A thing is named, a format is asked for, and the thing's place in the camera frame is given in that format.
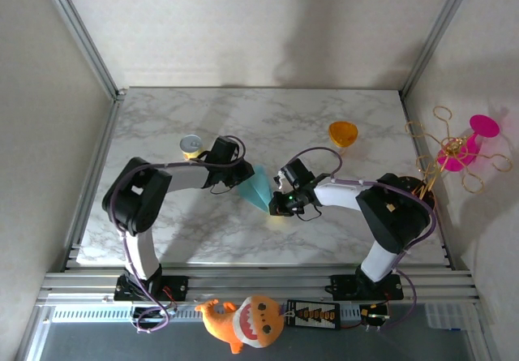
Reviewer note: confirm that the orange shark plush toy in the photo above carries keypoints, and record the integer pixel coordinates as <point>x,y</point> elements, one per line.
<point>243,324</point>

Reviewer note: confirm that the black power adapter module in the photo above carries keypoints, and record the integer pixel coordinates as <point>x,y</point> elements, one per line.
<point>148,313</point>
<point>375,316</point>

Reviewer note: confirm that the pink plastic wine glass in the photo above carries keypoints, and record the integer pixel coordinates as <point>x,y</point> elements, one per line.
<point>484,125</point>

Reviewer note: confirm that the aluminium rail bed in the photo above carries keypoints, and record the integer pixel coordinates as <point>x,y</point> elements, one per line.
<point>259,286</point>

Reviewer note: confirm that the aluminium frame post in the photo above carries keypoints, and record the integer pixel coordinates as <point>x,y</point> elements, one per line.
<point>82,32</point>
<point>438,32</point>

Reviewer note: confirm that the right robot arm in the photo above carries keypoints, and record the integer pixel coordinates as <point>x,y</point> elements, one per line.
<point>393,215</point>

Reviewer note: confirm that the white cup with orange lid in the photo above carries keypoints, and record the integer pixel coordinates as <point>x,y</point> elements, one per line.
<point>342,131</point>

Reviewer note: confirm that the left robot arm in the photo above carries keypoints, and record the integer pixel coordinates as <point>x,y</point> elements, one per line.
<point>135,194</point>

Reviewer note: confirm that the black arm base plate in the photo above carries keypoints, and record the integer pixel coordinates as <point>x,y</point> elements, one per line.
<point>344,288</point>
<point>178,288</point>

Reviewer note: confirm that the clear plastic organizer box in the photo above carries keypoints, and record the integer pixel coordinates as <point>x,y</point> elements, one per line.
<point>446,316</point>

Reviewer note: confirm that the aluminium side rail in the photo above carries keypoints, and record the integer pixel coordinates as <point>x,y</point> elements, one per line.
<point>108,134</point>
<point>408,109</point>

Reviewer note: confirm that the light blue paper sheet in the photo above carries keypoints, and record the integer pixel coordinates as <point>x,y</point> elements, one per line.
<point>257,190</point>

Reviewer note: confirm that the small tin can yellow label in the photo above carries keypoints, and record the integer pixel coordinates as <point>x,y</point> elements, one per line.
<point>190,143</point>

